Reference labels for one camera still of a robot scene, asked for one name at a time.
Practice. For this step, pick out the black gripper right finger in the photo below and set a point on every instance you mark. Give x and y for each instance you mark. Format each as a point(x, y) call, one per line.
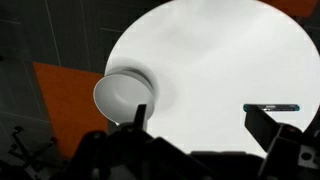
point(260, 125)

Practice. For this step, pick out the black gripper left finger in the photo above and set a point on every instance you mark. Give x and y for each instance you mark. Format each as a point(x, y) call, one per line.
point(140, 116)

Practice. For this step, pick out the green marker pen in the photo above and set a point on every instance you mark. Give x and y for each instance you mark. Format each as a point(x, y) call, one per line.
point(273, 107)

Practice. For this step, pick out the grey bowl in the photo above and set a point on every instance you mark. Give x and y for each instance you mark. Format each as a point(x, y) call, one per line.
point(119, 93)

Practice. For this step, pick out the round white table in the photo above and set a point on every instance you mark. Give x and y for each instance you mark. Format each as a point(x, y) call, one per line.
point(209, 58)

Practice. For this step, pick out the black office chair base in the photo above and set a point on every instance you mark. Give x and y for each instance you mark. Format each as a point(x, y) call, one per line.
point(19, 150)

